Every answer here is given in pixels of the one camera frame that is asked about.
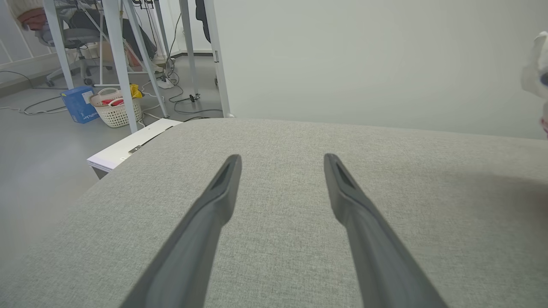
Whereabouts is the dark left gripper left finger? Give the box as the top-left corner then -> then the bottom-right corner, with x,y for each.
120,154 -> 243,308

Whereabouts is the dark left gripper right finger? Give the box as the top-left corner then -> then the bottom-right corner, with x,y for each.
324,153 -> 448,308

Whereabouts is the red white basketball jersey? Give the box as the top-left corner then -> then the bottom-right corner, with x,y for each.
521,31 -> 548,138

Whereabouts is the grey fabric sofa cushion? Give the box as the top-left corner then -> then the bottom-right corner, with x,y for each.
0,118 -> 548,308

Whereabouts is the white woven laundry basket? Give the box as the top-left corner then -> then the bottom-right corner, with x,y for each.
89,87 -> 143,128

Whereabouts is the blue cardboard box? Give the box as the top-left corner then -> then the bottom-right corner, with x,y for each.
60,85 -> 100,124

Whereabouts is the white partition panel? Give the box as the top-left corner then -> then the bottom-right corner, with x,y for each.
205,0 -> 548,140

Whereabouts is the black hanging jacket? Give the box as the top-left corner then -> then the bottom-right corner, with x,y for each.
196,0 -> 211,44

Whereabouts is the grey office chair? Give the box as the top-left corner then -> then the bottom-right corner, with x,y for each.
36,9 -> 114,87

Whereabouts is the person in cream sweater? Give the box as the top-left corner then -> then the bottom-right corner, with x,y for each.
8,0 -> 48,32

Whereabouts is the white case with black handle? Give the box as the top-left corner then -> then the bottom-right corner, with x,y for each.
86,118 -> 183,180

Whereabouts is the black floor cable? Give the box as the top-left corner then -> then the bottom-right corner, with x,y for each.
168,71 -> 224,117

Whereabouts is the white desk frame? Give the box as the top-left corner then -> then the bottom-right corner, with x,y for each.
42,0 -> 170,134

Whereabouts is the white floor cable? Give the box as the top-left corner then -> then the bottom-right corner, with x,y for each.
0,95 -> 70,116

